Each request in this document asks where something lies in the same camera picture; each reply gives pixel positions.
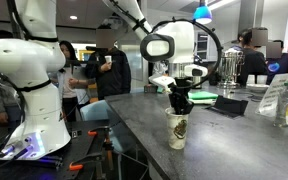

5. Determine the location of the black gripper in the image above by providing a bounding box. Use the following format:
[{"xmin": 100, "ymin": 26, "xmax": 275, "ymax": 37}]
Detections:
[{"xmin": 168, "ymin": 77, "xmax": 195, "ymax": 116}]

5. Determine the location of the white paper cup with crest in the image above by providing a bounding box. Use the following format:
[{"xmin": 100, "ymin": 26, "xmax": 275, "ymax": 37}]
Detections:
[{"xmin": 164, "ymin": 106, "xmax": 190, "ymax": 151}]

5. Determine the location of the white flat booklet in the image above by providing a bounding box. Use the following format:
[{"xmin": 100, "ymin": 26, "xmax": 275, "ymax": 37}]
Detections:
[{"xmin": 189, "ymin": 98, "xmax": 217, "ymax": 106}]

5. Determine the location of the steel thermos carafe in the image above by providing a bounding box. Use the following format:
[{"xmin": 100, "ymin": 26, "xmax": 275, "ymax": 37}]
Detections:
[{"xmin": 192, "ymin": 75, "xmax": 204, "ymax": 90}]

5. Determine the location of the silver coffee urn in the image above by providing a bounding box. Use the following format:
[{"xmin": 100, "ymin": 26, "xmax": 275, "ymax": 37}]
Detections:
[{"xmin": 216, "ymin": 48, "xmax": 246, "ymax": 90}]

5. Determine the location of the person in black hoodie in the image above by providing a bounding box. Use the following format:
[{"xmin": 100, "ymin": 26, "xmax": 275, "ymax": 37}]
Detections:
[{"xmin": 84, "ymin": 27, "xmax": 133, "ymax": 101}]

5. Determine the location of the stack of white cups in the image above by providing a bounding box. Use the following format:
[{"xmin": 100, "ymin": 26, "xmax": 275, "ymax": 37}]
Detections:
[{"xmin": 246, "ymin": 73, "xmax": 269, "ymax": 85}]

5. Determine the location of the light blue chair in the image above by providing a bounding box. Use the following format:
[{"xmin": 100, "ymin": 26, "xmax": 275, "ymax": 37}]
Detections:
[{"xmin": 79, "ymin": 99, "xmax": 135, "ymax": 154}]

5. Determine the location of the bearded man in black shirt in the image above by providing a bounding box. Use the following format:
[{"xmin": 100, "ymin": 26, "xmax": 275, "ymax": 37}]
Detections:
[{"xmin": 235, "ymin": 27, "xmax": 269, "ymax": 87}]

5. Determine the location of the blue pendant lamp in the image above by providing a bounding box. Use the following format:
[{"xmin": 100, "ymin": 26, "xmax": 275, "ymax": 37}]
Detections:
[{"xmin": 192, "ymin": 0, "xmax": 214, "ymax": 26}]

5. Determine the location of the clear acrylic sign stand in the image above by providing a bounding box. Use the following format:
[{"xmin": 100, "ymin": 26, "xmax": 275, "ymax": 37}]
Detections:
[{"xmin": 255, "ymin": 72, "xmax": 288, "ymax": 118}]

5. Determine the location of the clear plastic bottle green cap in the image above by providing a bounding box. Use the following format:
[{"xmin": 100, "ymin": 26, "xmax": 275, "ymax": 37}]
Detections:
[{"xmin": 273, "ymin": 77, "xmax": 288, "ymax": 128}]

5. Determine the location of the man in blue shirt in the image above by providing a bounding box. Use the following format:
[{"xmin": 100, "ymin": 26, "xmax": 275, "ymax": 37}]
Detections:
[{"xmin": 265, "ymin": 39, "xmax": 288, "ymax": 85}]

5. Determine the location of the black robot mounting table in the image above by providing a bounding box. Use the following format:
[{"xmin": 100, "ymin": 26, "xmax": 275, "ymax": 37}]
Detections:
[{"xmin": 0, "ymin": 119, "xmax": 122, "ymax": 180}]

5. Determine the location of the woman in white top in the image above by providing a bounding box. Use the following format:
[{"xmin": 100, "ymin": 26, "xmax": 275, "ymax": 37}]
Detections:
[{"xmin": 55, "ymin": 40, "xmax": 91, "ymax": 123}]

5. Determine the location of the steel range hood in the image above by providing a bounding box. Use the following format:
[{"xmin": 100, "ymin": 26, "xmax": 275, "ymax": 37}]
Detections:
[{"xmin": 221, "ymin": 0, "xmax": 274, "ymax": 47}]

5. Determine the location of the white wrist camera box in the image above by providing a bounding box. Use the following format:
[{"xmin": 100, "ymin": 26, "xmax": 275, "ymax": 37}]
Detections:
[{"xmin": 148, "ymin": 73, "xmax": 177, "ymax": 94}]

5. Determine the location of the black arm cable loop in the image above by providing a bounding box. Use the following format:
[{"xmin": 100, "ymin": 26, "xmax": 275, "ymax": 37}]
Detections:
[{"xmin": 149, "ymin": 18, "xmax": 224, "ymax": 90}]

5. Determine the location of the orange handled bar clamp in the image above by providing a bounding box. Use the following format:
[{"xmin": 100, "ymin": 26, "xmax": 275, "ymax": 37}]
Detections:
[
  {"xmin": 86, "ymin": 125, "xmax": 116, "ymax": 172},
  {"xmin": 68, "ymin": 151, "xmax": 106, "ymax": 180}
]

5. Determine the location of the yellow picture frame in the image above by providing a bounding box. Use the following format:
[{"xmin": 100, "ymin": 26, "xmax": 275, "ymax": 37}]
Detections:
[{"xmin": 77, "ymin": 48, "xmax": 96, "ymax": 62}]

